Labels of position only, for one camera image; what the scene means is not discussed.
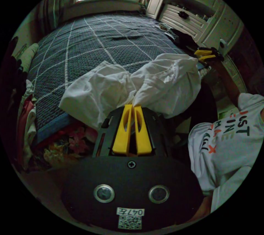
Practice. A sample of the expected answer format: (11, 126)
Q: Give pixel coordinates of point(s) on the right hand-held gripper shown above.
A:
(218, 55)

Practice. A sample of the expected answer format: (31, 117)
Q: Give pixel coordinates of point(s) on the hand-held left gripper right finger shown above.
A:
(144, 140)

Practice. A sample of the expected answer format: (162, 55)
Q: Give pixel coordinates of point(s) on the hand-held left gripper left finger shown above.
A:
(121, 136)

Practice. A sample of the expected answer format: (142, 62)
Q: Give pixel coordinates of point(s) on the white short sleeve shirt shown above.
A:
(165, 82)

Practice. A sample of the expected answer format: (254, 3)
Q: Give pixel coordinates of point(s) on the person's right forearm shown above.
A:
(228, 86)

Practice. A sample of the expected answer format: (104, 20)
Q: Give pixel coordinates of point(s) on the person's left forearm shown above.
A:
(206, 205)

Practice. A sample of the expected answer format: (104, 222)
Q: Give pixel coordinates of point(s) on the person's right hand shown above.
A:
(217, 66)

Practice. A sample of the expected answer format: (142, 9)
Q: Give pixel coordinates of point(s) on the black clothes heap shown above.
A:
(185, 38)

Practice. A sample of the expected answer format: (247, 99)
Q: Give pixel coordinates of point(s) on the white cupboard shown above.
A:
(191, 10)

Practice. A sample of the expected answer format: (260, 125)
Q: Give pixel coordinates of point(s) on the person's body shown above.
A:
(226, 140)

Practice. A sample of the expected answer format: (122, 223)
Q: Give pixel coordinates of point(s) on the pile of clothes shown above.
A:
(28, 123)

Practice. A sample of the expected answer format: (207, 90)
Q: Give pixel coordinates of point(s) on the bed with checked grey quilt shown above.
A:
(86, 45)

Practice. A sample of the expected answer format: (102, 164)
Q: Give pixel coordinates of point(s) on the pale pillow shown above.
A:
(30, 55)

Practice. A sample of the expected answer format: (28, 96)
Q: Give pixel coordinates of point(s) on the striped curtain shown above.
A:
(55, 6)

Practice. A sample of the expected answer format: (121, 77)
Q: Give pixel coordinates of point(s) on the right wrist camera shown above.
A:
(223, 45)

